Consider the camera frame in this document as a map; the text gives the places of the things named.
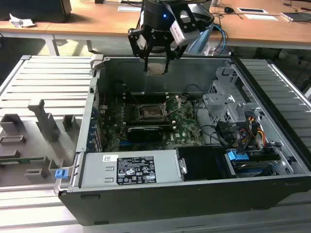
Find thick black cable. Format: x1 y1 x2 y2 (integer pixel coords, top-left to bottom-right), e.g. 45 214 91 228
193 98 207 127

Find silver metal drive cage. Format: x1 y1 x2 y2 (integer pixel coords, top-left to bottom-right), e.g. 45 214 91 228
203 67 263 127

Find black latch RAM slot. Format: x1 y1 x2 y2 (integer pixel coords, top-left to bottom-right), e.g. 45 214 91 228
124 118 173 125
125 97 171 104

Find grey power supply unit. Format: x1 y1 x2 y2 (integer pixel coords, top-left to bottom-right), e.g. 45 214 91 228
78 149 185 189

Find white latch RAM slot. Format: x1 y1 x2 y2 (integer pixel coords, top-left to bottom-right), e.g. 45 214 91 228
125 92 170 98

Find white paper sheet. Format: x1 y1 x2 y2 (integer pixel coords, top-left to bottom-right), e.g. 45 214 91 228
117 5 142 12
244 14 279 21

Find CPU socket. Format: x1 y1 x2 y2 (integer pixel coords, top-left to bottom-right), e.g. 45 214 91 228
136 101 170 122

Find green motherboard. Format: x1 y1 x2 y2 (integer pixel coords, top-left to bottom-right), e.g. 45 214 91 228
97 93 207 151

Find black box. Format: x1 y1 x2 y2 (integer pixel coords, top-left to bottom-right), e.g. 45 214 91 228
0 0 72 24

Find grey parts rack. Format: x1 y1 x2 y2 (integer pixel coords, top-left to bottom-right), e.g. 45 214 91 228
0 98 82 187

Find yellow red wire bundle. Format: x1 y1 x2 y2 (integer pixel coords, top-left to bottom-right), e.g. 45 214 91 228
256 130 268 149

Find blue disk carrier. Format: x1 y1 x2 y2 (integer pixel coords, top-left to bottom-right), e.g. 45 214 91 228
225 150 280 178

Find black expansion card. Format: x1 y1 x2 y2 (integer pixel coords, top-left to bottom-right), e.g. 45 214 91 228
126 125 164 143

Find wooden desk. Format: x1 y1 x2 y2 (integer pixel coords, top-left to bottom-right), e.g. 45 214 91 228
208 0 311 50
0 0 214 58

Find black wire connector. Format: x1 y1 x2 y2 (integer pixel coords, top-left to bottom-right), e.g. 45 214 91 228
217 122 238 141

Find blue cable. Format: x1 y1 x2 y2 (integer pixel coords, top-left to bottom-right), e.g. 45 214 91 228
213 24 230 53

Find crumpled white paper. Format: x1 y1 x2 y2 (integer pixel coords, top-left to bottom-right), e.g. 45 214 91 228
9 13 36 28

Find blue plastic clip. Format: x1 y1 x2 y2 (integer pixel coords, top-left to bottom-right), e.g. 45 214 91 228
55 169 69 180

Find silver metal latch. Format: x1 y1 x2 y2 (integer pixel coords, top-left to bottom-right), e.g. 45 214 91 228
178 157 188 176

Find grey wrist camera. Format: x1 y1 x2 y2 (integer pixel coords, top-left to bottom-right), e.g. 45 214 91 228
169 4 202 47

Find black PC case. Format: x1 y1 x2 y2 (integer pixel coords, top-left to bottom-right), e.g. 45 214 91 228
53 55 311 226

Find orange black wire bundle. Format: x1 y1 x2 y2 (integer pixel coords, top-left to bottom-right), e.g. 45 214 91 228
233 127 252 149

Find CPU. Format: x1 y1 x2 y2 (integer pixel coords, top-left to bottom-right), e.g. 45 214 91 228
147 63 166 75

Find white framed tablet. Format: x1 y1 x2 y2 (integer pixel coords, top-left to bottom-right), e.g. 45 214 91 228
237 7 269 14

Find grey notebook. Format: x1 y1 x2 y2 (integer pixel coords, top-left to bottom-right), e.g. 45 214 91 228
280 11 311 24

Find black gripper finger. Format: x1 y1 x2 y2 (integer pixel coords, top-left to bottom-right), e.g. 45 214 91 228
159 35 186 74
127 27 156 73

